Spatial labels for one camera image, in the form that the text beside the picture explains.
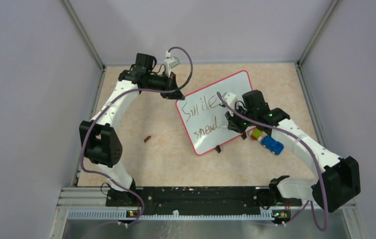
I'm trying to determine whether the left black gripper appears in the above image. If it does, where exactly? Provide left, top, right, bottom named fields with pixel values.
left=146, top=71, right=185, bottom=101

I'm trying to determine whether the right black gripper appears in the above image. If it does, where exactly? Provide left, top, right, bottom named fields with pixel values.
left=226, top=103, right=257, bottom=134

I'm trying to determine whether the pink-framed whiteboard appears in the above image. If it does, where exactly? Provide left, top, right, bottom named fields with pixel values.
left=175, top=70, right=253, bottom=155

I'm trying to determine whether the brown marker cap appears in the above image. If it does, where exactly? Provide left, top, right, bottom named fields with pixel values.
left=143, top=135, right=151, bottom=143

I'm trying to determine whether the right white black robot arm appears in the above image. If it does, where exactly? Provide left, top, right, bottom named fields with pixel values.
left=217, top=90, right=361, bottom=213

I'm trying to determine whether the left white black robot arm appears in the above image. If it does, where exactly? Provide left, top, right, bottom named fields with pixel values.
left=79, top=50, right=185, bottom=206

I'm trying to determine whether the colourful toy brick figure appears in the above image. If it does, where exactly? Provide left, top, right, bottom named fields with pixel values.
left=250, top=128, right=263, bottom=141

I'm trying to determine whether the blue toy car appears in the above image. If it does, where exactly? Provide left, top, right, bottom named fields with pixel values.
left=260, top=135, right=284, bottom=155

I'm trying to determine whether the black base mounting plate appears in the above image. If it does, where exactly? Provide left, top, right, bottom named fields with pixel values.
left=105, top=186, right=302, bottom=216

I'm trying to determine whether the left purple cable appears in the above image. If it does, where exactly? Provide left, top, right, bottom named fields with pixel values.
left=80, top=46, right=194, bottom=228

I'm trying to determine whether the purple cable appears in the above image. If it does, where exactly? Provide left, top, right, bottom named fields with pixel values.
left=80, top=46, right=194, bottom=228
left=216, top=91, right=329, bottom=232

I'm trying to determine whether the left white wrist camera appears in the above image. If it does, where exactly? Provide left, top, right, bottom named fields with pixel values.
left=164, top=51, right=180, bottom=77

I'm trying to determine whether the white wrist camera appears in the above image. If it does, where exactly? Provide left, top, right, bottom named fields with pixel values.
left=164, top=51, right=180, bottom=77
left=222, top=93, right=238, bottom=109

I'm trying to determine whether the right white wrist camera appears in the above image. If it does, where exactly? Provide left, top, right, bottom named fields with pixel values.
left=222, top=93, right=238, bottom=109

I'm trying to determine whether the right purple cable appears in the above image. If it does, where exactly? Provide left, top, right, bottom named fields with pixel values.
left=216, top=91, right=329, bottom=232

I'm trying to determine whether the aluminium frame rail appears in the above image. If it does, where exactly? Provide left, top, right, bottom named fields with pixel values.
left=48, top=187, right=369, bottom=239

